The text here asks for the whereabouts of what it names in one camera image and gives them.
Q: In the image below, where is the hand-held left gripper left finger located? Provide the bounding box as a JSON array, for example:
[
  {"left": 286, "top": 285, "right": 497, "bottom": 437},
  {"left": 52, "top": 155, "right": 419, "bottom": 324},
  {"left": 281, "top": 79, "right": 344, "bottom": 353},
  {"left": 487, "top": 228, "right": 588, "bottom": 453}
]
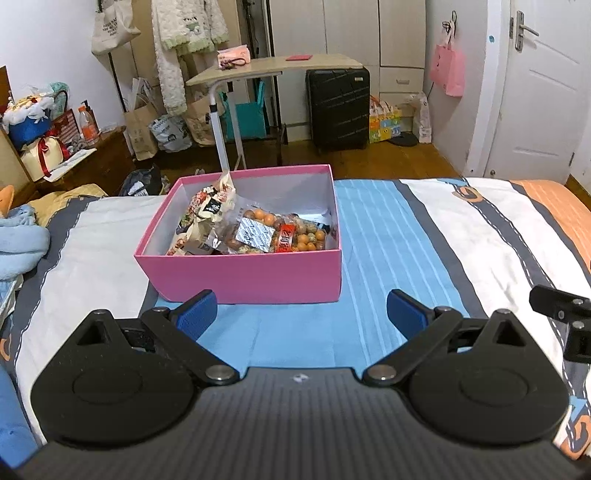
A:
[{"left": 69, "top": 290, "right": 241, "bottom": 387}]

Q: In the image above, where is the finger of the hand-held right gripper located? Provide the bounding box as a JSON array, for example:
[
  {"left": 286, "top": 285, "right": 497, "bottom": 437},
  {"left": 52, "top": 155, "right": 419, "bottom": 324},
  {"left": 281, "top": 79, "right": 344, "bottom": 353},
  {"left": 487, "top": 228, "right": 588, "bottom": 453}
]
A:
[{"left": 529, "top": 285, "right": 591, "bottom": 363}]

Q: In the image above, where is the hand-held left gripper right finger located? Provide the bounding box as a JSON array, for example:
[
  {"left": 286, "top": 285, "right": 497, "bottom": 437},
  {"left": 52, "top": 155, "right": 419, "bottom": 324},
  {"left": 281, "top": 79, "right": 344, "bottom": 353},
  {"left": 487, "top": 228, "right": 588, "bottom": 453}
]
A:
[{"left": 362, "top": 290, "right": 536, "bottom": 387}]

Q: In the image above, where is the pink cardboard box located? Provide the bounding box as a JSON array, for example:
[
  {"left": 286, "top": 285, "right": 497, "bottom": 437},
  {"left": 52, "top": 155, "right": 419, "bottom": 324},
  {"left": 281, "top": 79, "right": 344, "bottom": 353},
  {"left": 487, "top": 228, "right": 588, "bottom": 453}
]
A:
[{"left": 134, "top": 164, "right": 342, "bottom": 305}]

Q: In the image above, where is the instant noodle multipack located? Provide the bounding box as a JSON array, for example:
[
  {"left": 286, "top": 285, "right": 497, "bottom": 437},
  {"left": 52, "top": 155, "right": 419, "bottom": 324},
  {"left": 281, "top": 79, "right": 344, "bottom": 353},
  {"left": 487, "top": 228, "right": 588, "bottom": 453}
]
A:
[{"left": 166, "top": 172, "right": 241, "bottom": 257}]

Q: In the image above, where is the clear bag of coated peanuts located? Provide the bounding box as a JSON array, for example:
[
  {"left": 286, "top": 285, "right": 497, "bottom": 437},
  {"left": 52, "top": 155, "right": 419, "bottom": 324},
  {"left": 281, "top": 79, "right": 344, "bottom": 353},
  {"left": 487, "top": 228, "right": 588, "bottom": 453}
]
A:
[{"left": 217, "top": 208, "right": 329, "bottom": 254}]

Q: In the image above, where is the striped bed sheet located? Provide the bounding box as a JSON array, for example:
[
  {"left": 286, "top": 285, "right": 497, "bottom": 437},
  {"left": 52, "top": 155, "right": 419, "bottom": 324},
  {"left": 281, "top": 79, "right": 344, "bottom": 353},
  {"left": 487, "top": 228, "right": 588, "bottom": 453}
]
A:
[{"left": 0, "top": 178, "right": 591, "bottom": 462}]

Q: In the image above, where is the black plastic bag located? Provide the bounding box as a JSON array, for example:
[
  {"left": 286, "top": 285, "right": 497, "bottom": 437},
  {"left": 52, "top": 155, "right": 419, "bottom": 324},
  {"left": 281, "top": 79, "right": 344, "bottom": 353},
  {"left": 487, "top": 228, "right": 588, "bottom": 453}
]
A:
[{"left": 119, "top": 168, "right": 163, "bottom": 197}]

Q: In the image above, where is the yellow pillow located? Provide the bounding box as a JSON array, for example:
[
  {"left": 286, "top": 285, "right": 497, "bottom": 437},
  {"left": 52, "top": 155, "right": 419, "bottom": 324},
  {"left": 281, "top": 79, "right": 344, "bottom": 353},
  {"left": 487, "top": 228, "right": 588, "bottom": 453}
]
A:
[{"left": 28, "top": 185, "right": 110, "bottom": 227}]

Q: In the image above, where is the wooden nightstand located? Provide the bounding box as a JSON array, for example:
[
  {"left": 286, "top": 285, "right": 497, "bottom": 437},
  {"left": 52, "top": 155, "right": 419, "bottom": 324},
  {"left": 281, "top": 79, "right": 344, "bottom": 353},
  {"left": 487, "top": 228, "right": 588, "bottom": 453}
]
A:
[{"left": 34, "top": 127, "right": 137, "bottom": 197}]

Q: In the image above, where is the white printed bag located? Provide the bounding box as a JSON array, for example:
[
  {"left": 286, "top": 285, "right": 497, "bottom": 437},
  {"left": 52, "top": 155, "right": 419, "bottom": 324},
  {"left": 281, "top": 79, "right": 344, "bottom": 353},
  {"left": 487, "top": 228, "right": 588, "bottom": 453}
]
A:
[{"left": 148, "top": 115, "right": 193, "bottom": 153}]

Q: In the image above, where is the brown paper bag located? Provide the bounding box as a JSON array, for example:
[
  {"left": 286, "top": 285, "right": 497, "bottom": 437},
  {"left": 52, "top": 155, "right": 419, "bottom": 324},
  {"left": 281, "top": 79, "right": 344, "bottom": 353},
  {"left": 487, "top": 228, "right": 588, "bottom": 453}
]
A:
[
  {"left": 124, "top": 104, "right": 160, "bottom": 160},
  {"left": 185, "top": 95, "right": 219, "bottom": 147}
]

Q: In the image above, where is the colourful gift box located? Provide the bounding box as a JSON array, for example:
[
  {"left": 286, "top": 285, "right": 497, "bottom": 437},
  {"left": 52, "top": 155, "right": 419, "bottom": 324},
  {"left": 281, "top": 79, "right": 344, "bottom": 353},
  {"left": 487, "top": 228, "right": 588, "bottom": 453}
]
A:
[{"left": 368, "top": 95, "right": 402, "bottom": 145}]

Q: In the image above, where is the light blue blanket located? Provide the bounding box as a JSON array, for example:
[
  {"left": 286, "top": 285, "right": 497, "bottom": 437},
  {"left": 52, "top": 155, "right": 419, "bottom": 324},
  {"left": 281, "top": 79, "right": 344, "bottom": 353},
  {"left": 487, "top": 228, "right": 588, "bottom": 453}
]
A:
[{"left": 0, "top": 203, "right": 51, "bottom": 280}]

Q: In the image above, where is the white plastic bag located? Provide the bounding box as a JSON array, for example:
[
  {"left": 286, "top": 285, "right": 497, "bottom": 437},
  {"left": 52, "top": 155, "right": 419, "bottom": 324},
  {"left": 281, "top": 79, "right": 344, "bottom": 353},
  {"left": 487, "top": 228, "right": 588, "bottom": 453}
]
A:
[{"left": 412, "top": 92, "right": 434, "bottom": 143}]

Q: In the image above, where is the teal shopping bag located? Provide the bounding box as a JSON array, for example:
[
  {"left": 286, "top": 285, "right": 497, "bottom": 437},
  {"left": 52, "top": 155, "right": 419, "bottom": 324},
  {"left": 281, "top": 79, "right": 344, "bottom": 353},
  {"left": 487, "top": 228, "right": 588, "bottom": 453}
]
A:
[{"left": 219, "top": 80, "right": 269, "bottom": 140}]

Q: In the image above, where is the white door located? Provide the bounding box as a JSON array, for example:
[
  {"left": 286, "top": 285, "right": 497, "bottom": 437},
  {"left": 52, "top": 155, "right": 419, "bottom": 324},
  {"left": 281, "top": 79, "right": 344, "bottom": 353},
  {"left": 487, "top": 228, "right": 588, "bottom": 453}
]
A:
[{"left": 485, "top": 0, "right": 591, "bottom": 185}]

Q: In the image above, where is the black suitcase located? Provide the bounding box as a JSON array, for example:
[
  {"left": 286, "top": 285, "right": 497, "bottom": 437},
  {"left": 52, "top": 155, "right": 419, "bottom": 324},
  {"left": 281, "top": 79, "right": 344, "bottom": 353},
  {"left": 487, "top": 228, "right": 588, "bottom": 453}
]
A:
[{"left": 305, "top": 67, "right": 371, "bottom": 154}]

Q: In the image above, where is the orange capped bottle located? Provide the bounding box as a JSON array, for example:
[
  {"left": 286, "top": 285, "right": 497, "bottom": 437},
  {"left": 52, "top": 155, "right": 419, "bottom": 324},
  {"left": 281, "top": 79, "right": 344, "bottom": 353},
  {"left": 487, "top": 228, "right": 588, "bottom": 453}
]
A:
[{"left": 78, "top": 100, "right": 100, "bottom": 144}]

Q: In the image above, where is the white paper bag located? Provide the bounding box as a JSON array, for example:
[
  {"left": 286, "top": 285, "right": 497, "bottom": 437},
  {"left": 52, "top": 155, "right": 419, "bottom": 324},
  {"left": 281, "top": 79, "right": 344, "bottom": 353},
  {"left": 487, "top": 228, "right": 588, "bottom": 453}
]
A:
[{"left": 131, "top": 78, "right": 162, "bottom": 110}]

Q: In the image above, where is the red patterned box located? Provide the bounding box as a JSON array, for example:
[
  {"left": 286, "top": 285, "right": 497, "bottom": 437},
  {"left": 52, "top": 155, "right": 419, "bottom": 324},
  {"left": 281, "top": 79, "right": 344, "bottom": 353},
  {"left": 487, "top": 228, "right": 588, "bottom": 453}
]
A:
[{"left": 53, "top": 108, "right": 77, "bottom": 149}]

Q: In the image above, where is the pink gift bag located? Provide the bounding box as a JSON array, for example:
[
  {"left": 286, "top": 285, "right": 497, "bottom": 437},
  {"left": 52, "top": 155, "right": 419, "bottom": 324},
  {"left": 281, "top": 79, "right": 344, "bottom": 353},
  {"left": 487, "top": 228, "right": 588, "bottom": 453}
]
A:
[{"left": 429, "top": 44, "right": 465, "bottom": 97}]

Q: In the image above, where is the wooden side table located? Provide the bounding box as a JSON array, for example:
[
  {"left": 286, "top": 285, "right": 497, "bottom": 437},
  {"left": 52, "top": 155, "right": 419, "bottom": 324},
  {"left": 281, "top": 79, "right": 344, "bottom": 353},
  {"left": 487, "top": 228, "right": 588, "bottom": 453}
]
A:
[{"left": 185, "top": 53, "right": 363, "bottom": 174}]

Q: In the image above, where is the blue flower basket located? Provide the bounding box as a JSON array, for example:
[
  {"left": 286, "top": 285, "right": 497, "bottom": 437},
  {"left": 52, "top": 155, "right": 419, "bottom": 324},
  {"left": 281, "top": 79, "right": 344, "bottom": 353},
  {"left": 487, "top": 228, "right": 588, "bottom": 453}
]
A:
[{"left": 2, "top": 83, "right": 70, "bottom": 151}]

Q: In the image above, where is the pink pouch on table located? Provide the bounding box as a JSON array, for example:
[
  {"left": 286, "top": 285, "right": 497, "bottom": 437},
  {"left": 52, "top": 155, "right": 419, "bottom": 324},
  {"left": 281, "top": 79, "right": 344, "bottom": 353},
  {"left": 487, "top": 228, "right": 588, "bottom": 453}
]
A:
[{"left": 217, "top": 45, "right": 252, "bottom": 71}]

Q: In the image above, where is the white fluffy cardigan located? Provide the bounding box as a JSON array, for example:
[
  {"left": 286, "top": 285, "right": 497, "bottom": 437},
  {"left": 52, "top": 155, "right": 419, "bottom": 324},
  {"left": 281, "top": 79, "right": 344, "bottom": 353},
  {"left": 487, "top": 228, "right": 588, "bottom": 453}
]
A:
[{"left": 151, "top": 0, "right": 230, "bottom": 116}]

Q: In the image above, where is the white wardrobe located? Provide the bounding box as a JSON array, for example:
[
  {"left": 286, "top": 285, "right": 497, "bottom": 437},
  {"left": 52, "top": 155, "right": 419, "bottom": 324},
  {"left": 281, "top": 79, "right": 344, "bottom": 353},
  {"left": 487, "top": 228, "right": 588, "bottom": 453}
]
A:
[{"left": 265, "top": 0, "right": 428, "bottom": 140}]

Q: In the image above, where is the canvas tote bag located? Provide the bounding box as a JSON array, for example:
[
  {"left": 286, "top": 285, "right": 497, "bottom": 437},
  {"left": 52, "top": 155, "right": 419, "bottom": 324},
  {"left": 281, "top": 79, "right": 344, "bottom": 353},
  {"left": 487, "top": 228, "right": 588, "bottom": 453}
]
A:
[{"left": 91, "top": 0, "right": 141, "bottom": 56}]

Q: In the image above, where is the cream handbag red strap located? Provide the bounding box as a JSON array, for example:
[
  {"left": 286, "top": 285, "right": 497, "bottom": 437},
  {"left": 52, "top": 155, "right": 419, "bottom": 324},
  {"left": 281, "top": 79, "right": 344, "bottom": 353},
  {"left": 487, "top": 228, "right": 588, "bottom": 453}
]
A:
[{"left": 19, "top": 134, "right": 70, "bottom": 182}]

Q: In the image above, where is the metal door handle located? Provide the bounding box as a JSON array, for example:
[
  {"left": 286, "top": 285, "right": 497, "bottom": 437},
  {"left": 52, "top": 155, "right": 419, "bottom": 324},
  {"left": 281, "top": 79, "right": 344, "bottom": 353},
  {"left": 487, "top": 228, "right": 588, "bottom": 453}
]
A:
[{"left": 514, "top": 11, "right": 540, "bottom": 51}]

